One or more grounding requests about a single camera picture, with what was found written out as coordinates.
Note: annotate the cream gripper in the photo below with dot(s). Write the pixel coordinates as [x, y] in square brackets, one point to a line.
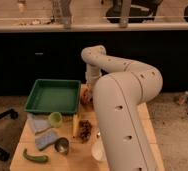
[89, 88]

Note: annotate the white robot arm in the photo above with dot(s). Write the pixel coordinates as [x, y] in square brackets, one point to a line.
[118, 86]

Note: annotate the small green cup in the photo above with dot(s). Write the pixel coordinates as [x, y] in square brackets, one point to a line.
[55, 119]

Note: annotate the metal measuring cup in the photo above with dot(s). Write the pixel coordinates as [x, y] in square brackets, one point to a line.
[62, 145]

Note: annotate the white paper cup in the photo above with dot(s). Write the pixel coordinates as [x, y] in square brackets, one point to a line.
[97, 151]

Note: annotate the orange plate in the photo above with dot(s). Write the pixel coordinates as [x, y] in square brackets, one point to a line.
[84, 104]

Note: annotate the yellow banana piece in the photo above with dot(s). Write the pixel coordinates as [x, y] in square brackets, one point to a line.
[75, 125]

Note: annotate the brown grape cluster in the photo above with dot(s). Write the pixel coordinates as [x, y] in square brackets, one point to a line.
[85, 128]

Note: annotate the green plastic tray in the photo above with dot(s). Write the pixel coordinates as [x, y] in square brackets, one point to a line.
[54, 95]

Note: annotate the light blue cloth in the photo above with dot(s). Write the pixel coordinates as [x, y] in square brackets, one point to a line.
[38, 124]

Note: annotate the blue sponge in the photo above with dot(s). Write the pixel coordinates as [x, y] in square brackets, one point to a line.
[45, 140]

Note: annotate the dark cabinet counter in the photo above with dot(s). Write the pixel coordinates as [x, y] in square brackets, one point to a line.
[26, 57]

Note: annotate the green pepper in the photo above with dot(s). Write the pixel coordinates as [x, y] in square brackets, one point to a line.
[35, 159]

